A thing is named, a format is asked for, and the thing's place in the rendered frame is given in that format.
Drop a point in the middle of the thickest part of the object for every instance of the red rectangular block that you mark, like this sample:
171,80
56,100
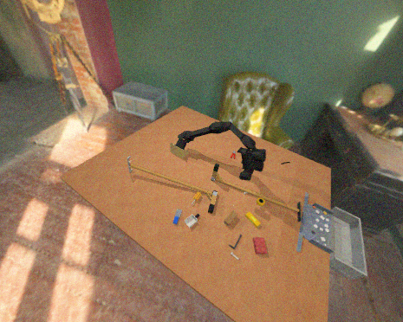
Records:
259,245

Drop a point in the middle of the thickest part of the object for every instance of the yellow spirit level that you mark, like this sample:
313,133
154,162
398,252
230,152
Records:
253,219

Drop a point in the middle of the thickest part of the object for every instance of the yellow ring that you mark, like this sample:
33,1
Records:
260,201

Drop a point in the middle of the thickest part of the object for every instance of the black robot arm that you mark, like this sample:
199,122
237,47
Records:
258,155

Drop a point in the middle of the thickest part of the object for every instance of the white open tray with black handle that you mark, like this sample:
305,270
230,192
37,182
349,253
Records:
191,220

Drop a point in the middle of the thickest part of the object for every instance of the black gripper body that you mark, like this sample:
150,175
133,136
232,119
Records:
246,174

